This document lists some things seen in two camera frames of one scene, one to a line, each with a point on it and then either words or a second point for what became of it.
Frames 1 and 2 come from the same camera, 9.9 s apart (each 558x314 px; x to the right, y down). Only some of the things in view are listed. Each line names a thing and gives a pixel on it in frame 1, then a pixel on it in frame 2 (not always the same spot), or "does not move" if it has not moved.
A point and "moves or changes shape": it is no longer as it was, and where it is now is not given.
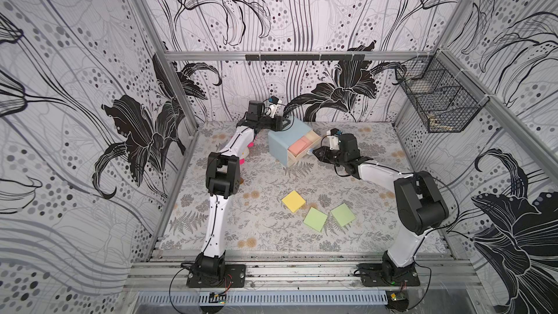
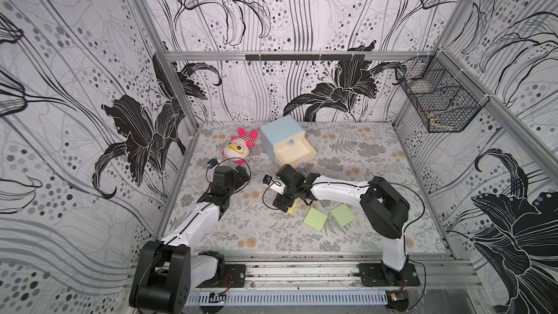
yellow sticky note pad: (293, 200) does not move
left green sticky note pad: (315, 219) does not move
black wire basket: (448, 101) does not move
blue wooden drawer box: (287, 134) moves or changes shape
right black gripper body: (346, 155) to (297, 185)
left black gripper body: (264, 122) to (236, 182)
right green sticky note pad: (343, 214) does not move
